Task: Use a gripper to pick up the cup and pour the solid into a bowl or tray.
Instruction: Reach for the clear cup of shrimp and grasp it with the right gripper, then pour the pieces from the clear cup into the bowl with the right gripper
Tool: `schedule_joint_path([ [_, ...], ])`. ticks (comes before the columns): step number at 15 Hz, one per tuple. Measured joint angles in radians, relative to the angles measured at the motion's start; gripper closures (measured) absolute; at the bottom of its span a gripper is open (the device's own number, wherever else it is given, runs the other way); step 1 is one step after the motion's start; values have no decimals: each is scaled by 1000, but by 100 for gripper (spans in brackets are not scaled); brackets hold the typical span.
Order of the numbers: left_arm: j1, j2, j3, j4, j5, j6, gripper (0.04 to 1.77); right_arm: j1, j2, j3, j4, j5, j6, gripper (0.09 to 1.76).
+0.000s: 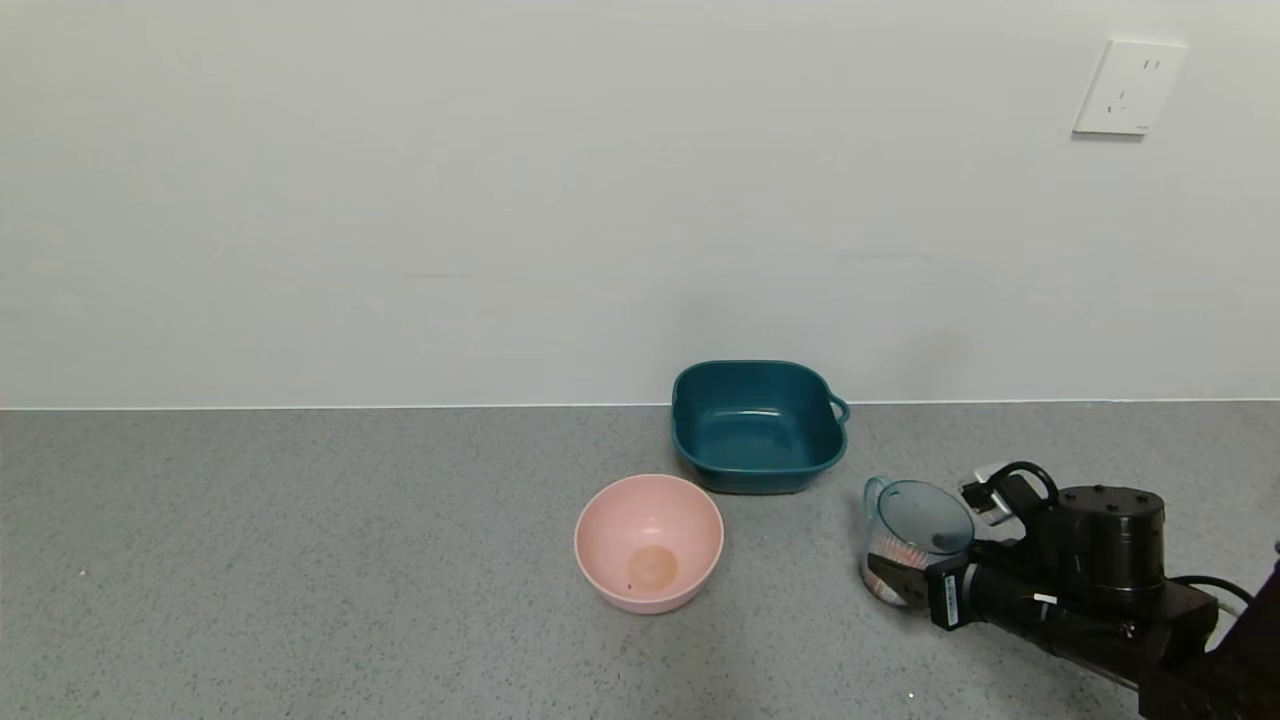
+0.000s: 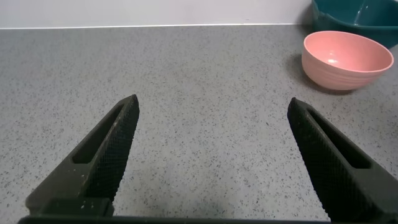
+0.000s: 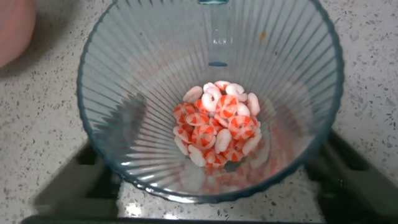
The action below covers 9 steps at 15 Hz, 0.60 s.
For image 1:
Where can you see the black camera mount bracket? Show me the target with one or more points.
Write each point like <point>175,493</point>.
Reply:
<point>1030,515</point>

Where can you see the teal square plastic basin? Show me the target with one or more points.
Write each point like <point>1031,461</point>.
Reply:
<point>757,430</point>

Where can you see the pink and white disc pile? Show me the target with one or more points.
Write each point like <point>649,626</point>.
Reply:
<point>895,552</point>

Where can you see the transparent teal ribbed cup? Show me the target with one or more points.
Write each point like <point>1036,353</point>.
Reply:
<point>920,515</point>

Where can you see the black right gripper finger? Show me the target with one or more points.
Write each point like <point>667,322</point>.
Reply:
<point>900,578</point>
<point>995,550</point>

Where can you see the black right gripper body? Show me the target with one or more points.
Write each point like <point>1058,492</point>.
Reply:
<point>946,597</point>

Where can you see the pink plastic bowl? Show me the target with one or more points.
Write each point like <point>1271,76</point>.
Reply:
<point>648,545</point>

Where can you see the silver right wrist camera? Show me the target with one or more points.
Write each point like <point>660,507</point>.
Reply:
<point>985,497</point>

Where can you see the white wall socket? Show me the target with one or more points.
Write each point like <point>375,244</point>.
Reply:
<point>1130,88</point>

